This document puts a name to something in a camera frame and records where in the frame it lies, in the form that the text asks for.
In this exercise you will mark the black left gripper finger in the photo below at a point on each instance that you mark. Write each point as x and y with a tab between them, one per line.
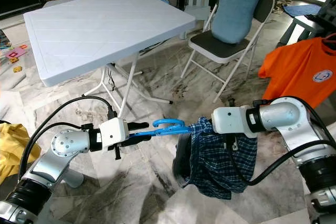
139	139
136	126

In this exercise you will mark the blue plastic hanger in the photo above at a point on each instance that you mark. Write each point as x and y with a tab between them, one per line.
157	131

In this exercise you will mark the blue plaid shirt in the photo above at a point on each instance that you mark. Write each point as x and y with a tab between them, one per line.
210	166

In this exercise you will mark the yellow garment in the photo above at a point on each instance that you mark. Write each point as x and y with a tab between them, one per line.
16	150

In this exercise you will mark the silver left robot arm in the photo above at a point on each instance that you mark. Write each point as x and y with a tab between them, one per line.
68	142

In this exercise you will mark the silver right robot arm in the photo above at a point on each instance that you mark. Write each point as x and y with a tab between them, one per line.
278	115

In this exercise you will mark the orange t-shirt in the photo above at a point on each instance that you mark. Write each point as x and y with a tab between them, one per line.
299	72

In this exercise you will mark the white grey folding chair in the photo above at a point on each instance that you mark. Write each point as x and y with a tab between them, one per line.
218	45

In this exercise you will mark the white plastic folding table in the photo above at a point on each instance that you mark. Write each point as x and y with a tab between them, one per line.
110	30

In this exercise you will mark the light blue cushion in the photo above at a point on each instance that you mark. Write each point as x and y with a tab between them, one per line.
239	9

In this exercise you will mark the blue floor mat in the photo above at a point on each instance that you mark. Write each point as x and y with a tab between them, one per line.
302	10

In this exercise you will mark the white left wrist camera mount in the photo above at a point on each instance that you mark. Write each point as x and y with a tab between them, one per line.
113	132

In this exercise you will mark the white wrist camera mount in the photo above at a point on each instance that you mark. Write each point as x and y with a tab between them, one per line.
228	120
113	132

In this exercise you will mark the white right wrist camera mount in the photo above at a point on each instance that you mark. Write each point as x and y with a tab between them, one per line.
228	120

